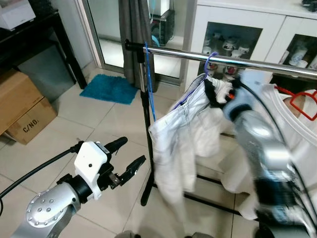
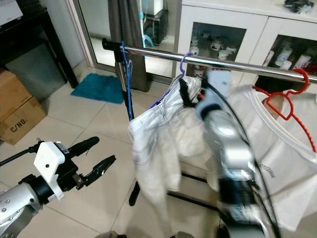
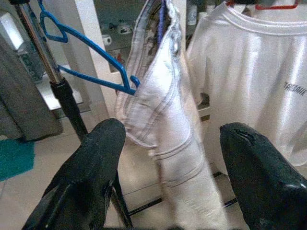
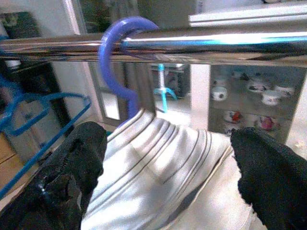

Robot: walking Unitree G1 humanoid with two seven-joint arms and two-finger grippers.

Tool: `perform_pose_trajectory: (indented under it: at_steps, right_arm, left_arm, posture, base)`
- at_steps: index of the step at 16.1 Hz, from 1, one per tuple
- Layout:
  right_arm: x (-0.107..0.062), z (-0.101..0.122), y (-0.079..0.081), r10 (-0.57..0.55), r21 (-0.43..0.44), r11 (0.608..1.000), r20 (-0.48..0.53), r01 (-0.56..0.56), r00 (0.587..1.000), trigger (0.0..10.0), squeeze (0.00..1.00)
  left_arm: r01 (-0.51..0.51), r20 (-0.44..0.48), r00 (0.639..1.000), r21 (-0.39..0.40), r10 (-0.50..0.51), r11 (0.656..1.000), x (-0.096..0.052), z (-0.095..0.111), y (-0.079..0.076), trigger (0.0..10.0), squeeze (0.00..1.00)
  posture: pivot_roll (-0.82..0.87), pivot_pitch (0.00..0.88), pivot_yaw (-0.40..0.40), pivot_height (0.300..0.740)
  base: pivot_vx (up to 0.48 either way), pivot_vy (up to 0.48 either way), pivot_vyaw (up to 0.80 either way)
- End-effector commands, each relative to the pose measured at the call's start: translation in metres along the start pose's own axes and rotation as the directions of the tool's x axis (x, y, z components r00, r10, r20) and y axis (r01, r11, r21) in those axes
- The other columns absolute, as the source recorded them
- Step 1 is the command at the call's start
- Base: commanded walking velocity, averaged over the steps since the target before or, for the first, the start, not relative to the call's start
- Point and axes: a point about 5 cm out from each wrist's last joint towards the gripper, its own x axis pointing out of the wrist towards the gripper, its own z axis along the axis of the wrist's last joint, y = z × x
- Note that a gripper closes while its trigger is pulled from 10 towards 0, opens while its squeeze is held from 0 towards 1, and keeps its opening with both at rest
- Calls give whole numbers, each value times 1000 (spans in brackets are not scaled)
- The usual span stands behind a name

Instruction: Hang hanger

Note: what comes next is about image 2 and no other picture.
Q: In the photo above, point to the white t-shirt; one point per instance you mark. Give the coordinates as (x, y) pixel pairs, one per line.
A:
(287, 163)

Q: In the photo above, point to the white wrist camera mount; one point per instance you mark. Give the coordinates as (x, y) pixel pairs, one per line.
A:
(219, 82)
(47, 163)

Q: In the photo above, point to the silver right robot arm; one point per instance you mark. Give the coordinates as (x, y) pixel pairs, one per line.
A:
(233, 144)

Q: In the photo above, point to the teal floor mat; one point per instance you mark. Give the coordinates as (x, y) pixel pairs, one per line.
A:
(96, 89)

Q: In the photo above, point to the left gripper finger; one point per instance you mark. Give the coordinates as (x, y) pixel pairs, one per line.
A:
(101, 166)
(84, 145)

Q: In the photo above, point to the glass sliding door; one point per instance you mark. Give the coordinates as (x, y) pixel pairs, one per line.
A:
(94, 29)

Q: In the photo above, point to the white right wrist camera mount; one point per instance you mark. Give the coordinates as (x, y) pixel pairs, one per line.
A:
(219, 82)

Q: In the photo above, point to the thin blue hanger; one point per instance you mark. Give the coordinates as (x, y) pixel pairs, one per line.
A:
(125, 74)

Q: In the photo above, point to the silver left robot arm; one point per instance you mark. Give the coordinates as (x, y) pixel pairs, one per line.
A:
(15, 213)

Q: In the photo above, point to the purple plastic hanger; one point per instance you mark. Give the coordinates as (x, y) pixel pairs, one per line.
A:
(182, 62)

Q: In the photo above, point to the printed brown cardboard box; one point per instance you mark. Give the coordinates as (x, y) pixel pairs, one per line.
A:
(20, 114)

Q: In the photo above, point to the white glass-door cabinet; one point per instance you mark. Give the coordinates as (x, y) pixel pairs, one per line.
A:
(223, 12)

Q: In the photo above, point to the white shorts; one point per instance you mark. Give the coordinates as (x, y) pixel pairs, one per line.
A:
(153, 144)

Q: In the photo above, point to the white box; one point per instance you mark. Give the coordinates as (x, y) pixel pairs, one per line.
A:
(10, 11)

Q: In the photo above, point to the grey flat board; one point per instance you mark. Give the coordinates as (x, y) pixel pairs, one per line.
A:
(42, 69)

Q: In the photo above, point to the black desk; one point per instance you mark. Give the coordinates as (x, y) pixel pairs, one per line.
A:
(25, 34)

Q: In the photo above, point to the black computer tower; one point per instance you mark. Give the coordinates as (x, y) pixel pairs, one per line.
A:
(156, 27)

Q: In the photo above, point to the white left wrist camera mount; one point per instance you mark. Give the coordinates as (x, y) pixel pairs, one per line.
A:
(47, 163)

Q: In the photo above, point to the dark grey curtain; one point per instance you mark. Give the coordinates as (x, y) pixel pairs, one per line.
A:
(124, 25)

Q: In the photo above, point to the red plastic hanger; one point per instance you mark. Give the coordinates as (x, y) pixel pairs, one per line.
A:
(306, 78)

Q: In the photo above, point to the chrome clothes rack black stand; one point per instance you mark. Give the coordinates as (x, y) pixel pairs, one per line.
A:
(228, 62)

